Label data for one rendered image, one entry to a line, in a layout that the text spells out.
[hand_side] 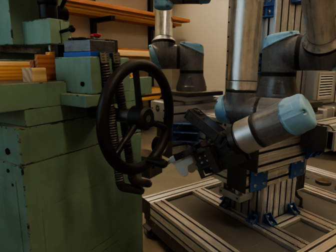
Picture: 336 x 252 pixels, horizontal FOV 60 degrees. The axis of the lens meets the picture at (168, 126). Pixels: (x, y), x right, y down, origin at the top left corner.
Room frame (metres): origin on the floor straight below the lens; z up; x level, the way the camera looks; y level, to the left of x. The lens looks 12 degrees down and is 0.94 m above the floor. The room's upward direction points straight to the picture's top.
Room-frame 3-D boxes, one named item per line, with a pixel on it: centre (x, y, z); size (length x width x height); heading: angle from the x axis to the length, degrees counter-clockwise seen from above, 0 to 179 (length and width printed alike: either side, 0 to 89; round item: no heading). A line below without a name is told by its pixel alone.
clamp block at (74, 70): (0.79, 0.20, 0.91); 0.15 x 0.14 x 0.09; 147
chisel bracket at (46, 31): (0.92, 0.37, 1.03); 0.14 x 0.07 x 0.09; 57
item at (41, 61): (0.87, 0.27, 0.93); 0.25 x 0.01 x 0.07; 147
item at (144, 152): (1.05, 0.09, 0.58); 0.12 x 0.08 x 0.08; 57
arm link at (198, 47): (1.46, -0.11, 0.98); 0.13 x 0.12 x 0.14; 90
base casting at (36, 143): (0.98, 0.46, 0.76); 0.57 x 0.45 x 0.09; 57
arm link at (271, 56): (1.04, -0.40, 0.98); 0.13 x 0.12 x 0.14; 55
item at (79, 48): (0.80, 0.19, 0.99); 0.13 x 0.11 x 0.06; 147
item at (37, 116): (0.88, 0.30, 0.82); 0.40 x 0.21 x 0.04; 147
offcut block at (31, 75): (0.71, 0.32, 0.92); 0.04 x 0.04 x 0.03; 60
